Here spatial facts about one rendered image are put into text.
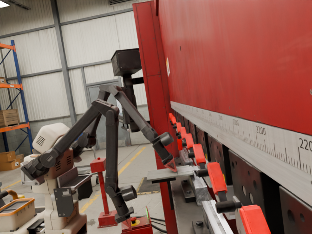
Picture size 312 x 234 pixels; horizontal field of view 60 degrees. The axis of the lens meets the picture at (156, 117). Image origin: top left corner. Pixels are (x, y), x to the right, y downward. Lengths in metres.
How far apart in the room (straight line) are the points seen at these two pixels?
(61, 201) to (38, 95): 8.68
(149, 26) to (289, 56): 2.29
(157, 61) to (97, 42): 6.89
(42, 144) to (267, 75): 1.42
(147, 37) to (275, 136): 2.24
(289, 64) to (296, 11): 0.04
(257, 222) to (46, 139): 1.37
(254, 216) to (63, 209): 1.37
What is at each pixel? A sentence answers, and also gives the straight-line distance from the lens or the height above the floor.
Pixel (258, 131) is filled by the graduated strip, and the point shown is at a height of 1.39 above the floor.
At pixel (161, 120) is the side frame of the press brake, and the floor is 1.24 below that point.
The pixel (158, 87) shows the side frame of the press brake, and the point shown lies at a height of 1.53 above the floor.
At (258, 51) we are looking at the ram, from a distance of 0.32.
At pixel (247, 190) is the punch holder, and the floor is 1.29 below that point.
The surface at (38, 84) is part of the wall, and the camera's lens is 10.15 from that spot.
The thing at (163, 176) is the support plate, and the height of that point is 1.00.
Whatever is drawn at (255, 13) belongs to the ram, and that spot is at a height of 1.52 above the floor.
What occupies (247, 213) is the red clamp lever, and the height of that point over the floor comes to 1.31.
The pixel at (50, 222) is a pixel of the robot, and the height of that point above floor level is 0.85.
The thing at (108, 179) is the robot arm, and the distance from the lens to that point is 1.38.
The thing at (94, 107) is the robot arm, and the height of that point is 1.45.
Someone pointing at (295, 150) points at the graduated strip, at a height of 1.39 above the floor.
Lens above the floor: 1.45
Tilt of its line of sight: 4 degrees down
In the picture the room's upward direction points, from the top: 9 degrees counter-clockwise
